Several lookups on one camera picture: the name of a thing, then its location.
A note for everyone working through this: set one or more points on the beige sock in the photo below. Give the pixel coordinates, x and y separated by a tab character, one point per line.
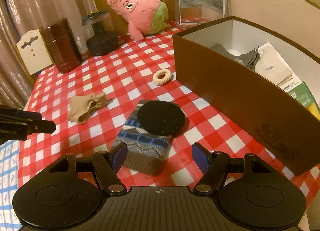
80	108

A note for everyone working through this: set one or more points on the clear picture frame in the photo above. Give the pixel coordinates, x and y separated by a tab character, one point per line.
200	3

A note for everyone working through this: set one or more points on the grey cloth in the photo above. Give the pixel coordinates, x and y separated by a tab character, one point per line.
247	58

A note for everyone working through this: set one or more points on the pink starfish plush toy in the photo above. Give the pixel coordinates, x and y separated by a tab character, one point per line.
142	8

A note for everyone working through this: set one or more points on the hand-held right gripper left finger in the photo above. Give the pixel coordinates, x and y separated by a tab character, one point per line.
120	154

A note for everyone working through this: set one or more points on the brown cardboard box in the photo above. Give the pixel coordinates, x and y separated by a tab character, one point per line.
225	83

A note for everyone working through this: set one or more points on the cream hair scrunchie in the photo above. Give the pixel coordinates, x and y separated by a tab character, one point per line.
156	78

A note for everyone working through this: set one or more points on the blue white checked cloth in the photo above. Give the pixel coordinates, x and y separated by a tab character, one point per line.
10	171

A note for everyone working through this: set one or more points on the white wooden holder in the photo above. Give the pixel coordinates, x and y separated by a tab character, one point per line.
32	58

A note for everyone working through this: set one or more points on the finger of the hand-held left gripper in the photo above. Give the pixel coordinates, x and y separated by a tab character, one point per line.
25	115
42	126

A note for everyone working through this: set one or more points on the glass jar with green lid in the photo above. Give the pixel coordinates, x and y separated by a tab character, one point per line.
100	18

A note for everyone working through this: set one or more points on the black round pad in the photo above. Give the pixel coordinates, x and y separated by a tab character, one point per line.
160	118

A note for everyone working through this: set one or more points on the black bowl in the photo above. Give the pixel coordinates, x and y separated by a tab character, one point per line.
102	46

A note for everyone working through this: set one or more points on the patterned knit sock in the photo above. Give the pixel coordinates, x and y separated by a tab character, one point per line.
145	146

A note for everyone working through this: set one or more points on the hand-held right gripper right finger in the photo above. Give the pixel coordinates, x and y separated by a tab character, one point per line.
200	157

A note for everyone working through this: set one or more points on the red white checkered tablecloth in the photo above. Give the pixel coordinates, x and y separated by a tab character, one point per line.
112	71

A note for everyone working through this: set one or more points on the brown cylindrical canister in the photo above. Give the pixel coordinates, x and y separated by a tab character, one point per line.
62	46

